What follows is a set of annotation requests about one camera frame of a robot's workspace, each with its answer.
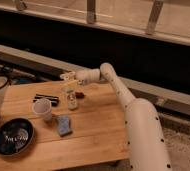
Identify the small white bottle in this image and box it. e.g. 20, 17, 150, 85
63, 86, 78, 110

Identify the black bowl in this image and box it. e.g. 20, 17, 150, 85
0, 118, 34, 156

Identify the metal rail bracket middle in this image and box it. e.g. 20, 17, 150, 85
86, 0, 96, 24

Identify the metal rail bracket right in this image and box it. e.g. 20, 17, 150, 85
145, 0, 164, 35

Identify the metal rail bracket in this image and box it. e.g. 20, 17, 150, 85
86, 0, 96, 24
145, 0, 164, 35

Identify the white plastic cup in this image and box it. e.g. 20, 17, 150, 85
32, 98, 52, 121

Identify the small dark red object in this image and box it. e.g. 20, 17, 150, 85
75, 92, 85, 99

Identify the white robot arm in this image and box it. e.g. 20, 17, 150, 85
60, 63, 173, 171

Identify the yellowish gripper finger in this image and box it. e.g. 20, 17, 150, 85
60, 72, 76, 86

